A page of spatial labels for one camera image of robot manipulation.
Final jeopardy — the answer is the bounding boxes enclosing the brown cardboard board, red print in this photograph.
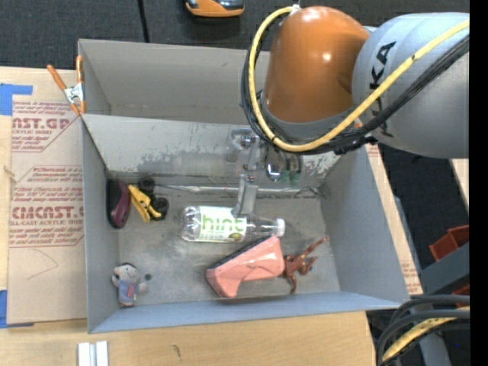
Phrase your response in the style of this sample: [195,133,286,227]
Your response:
[0,66,425,329]

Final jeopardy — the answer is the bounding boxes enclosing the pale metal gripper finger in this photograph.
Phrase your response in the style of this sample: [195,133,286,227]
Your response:
[226,128,262,164]
[232,173,260,217]

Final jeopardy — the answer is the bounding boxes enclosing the grey metal bin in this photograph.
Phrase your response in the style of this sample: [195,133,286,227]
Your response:
[77,38,411,335]

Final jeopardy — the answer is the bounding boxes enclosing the clear plastic bottle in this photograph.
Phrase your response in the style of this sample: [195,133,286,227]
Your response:
[181,204,287,244]

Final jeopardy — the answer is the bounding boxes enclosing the small grey and blue doll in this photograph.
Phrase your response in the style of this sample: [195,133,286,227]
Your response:
[111,262,148,308]

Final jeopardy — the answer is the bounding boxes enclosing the yellow and black clamp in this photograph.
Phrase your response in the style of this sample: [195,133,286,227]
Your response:
[127,177,170,224]

